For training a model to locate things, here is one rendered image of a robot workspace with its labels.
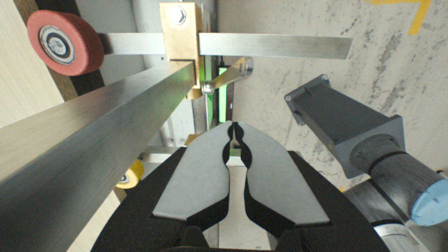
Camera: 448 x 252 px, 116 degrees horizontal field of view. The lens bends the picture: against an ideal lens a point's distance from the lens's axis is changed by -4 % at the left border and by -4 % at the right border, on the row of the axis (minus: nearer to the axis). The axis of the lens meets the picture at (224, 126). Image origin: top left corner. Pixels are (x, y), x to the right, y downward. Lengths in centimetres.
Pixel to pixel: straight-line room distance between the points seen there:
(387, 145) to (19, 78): 101
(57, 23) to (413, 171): 90
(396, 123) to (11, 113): 110
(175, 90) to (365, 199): 71
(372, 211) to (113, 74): 86
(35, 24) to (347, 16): 132
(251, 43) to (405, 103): 166
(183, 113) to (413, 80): 164
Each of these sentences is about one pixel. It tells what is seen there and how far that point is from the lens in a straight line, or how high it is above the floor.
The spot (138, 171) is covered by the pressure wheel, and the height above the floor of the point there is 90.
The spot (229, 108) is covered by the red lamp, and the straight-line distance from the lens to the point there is 45.
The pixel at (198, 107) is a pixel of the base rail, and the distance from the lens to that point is 46.
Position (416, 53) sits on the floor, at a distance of 168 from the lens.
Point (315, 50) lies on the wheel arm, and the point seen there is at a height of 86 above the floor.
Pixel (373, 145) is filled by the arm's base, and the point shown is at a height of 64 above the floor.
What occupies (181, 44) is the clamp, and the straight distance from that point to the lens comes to 25.
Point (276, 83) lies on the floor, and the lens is 120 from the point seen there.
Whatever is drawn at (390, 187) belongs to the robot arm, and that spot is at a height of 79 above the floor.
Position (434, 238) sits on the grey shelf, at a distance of 332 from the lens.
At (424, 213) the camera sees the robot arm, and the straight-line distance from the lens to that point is 75.
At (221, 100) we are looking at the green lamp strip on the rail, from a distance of 44.
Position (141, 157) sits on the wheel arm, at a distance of 42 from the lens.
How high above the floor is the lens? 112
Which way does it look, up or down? 60 degrees down
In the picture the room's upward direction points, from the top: 176 degrees counter-clockwise
